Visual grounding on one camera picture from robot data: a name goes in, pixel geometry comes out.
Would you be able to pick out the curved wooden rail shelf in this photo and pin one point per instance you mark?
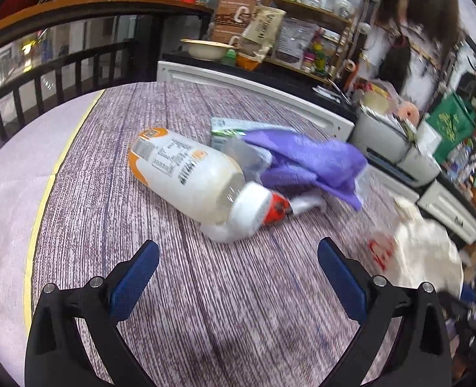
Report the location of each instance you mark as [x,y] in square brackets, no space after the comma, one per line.
[57,12]

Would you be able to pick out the cream bowl on counter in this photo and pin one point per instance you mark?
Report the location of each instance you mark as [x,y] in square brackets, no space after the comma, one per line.
[206,50]

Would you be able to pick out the green milk carton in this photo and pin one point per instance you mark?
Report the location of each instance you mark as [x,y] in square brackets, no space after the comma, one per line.
[224,128]

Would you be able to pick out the red white snack wrapper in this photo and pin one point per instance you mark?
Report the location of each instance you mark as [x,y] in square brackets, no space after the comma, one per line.
[282,208]

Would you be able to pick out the white plastic milk bottle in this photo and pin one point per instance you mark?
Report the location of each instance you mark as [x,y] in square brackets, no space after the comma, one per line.
[201,182]

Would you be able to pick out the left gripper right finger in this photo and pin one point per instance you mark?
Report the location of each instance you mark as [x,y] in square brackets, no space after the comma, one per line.
[420,355]

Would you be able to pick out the white drawer cabinet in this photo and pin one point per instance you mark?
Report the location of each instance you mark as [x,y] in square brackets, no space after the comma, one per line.
[335,125]

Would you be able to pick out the green tote bag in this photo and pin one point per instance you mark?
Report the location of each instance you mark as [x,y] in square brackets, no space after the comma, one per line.
[454,120]

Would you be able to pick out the brown paper bag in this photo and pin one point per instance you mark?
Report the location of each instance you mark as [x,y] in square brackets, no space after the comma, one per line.
[260,35]

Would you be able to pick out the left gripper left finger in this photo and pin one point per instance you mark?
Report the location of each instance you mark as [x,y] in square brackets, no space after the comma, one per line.
[55,354]

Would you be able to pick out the purple plastic bag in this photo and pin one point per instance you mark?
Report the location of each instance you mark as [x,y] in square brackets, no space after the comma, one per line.
[330,165]

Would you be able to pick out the white printer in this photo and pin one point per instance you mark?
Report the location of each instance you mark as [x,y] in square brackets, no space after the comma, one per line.
[392,145]

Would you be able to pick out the white desk drawer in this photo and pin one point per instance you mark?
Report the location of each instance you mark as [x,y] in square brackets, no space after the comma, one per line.
[445,207]

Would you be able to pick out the beige paper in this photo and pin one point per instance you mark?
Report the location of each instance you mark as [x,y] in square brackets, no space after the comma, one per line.
[411,250]

